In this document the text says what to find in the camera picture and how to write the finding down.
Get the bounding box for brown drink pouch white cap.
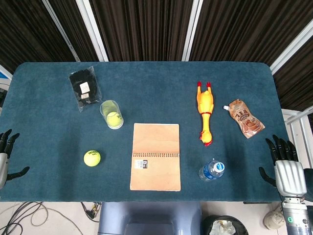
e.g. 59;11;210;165
223;98;266;139

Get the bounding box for white metal rack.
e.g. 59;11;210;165
280;104;313;169

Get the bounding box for thin grey frame post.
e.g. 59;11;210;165
41;0;81;62

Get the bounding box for blue felt table cover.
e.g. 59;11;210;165
0;61;287;203

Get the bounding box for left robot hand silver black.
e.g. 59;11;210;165
0;129;30;189

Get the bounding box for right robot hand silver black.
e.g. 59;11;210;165
258;134;308;197

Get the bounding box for black power plug cable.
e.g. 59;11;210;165
80;202;102;223

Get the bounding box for white frame post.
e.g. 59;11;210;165
269;23;313;75
75;0;109;62
181;0;204;62

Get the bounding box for black trash bin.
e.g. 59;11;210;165
202;214;249;235

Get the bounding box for white sneaker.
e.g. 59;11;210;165
263;204;286;230

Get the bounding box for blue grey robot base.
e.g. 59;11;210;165
97;202;203;235

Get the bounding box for black cable bundle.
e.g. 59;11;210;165
0;202;45;235

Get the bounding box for yellow rubber chicken toy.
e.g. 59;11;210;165
196;81;215;147

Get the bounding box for clear plastic cup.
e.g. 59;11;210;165
99;99;124;130

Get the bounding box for brown spiral notebook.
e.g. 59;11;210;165
129;123;182;192

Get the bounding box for thin beige cable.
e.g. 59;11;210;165
30;202;83;235

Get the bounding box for yellow tennis ball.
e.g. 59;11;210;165
107;111;123;128
83;149;101;167

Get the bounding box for clear water bottle blue label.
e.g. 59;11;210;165
198;158;225;182

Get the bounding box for black gloves in plastic bag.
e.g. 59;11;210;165
69;66;102;113

